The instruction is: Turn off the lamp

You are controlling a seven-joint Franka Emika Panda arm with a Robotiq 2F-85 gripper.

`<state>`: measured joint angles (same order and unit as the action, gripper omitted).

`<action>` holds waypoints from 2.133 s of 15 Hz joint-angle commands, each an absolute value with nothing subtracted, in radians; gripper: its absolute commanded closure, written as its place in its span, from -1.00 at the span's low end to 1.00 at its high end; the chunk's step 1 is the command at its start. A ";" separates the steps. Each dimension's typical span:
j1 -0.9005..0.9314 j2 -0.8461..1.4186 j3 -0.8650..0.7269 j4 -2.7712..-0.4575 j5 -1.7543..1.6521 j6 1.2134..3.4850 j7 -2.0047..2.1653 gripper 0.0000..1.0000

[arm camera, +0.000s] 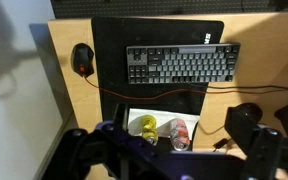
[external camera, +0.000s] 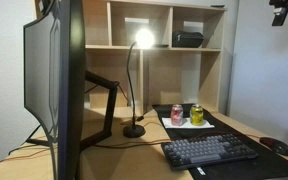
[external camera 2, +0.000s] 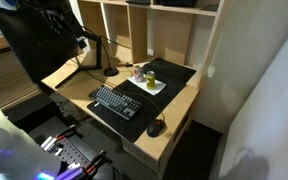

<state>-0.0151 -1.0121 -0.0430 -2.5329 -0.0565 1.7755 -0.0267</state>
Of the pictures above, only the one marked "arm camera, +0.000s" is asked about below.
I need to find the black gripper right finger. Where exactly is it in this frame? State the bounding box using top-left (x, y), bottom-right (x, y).
top-left (224, 105), bottom-right (288, 180)

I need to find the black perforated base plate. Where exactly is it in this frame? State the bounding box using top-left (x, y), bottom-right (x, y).
top-left (50, 0), bottom-right (288, 20)

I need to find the orange mouse cable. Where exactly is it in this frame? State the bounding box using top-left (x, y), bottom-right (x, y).
top-left (81, 73), bottom-right (288, 101)

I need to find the red drink can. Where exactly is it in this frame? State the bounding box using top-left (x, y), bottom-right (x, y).
top-left (169, 118), bottom-right (192, 152)

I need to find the bin with colourful items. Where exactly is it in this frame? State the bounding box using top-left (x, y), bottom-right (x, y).
top-left (127, 108), bottom-right (201, 139)

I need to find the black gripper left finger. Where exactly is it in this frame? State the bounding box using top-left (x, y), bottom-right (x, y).
top-left (42, 103), bottom-right (172, 180)

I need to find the black inline lamp switch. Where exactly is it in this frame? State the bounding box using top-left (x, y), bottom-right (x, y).
top-left (213, 137), bottom-right (232, 150)

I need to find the black desk mat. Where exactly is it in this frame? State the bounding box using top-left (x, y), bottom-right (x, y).
top-left (91, 17), bottom-right (225, 153)

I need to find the yellow drink can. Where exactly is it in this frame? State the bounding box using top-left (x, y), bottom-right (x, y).
top-left (140, 114), bottom-right (160, 147)

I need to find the thin black lamp cable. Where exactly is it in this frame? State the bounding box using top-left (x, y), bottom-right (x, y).
top-left (197, 121), bottom-right (226, 137)

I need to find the grey black keyboard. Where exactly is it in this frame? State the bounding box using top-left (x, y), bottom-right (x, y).
top-left (126, 42), bottom-right (242, 85)

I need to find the black orange computer mouse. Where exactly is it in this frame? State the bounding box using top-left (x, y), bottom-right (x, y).
top-left (71, 42), bottom-right (96, 78)

